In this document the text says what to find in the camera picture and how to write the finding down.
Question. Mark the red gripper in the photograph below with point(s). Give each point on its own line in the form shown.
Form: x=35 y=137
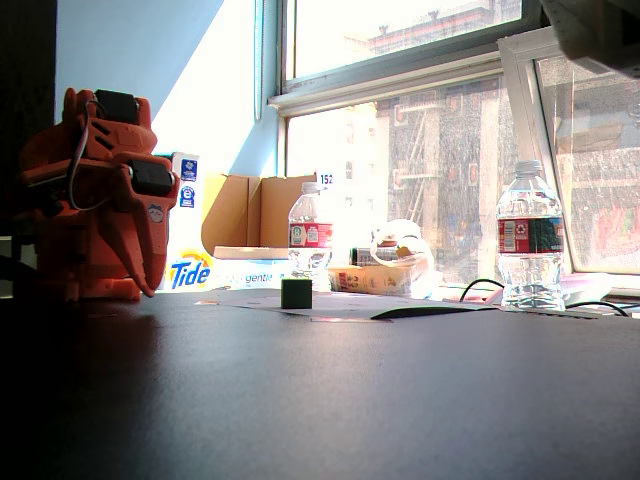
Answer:
x=150 y=212

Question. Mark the green cube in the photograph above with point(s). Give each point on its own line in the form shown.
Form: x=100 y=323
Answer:
x=296 y=294

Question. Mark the red robot arm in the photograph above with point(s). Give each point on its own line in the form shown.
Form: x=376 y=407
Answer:
x=65 y=250

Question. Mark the numbered grid paper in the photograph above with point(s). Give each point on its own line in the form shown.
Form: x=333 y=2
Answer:
x=350 y=303

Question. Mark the Tide cardboard box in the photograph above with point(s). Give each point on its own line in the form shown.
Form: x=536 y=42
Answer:
x=240 y=210

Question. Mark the water bottle with red label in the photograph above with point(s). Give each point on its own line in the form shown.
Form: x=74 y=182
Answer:
x=310 y=235

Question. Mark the white number tag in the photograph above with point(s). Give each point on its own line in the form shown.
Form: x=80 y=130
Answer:
x=326 y=178

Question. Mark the yellow printed package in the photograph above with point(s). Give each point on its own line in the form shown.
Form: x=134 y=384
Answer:
x=370 y=281

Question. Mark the clear plastic bag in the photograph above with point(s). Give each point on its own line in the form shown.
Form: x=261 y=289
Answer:
x=400 y=240

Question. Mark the building outside window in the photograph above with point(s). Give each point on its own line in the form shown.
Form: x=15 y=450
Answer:
x=450 y=175

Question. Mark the water bottle red-green label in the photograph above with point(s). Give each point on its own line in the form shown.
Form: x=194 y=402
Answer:
x=530 y=235

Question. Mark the open white window sash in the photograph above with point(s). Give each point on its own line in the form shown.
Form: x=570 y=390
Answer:
x=520 y=100

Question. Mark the window frame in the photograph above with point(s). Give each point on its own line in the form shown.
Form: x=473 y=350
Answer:
x=380 y=80

